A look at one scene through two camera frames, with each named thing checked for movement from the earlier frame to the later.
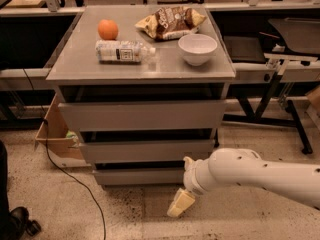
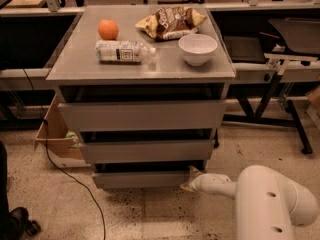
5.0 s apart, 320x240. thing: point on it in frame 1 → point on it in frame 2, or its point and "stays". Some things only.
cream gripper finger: [187, 162] → [194, 172]
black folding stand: [260, 117] stays
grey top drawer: [145, 115] stays
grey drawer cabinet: [144, 86] stays
